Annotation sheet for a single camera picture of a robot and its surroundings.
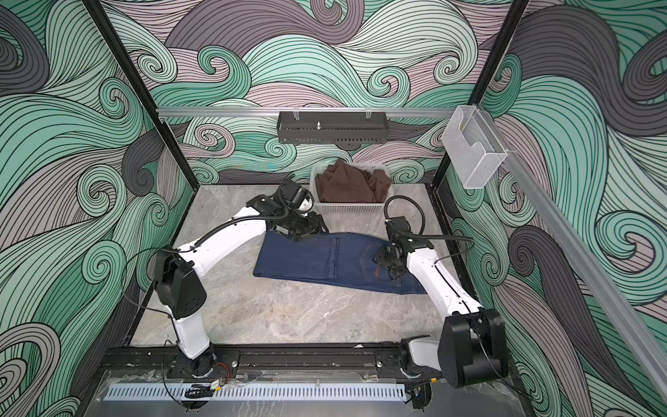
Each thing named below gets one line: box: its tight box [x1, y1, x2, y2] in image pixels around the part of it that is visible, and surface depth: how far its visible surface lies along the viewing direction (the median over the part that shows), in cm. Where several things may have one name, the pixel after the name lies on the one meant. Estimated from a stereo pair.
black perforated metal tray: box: [276, 111, 390, 144], surface depth 97 cm
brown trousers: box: [314, 158, 393, 204], surface depth 113 cm
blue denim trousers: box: [253, 231, 429, 296], surface depth 94 cm
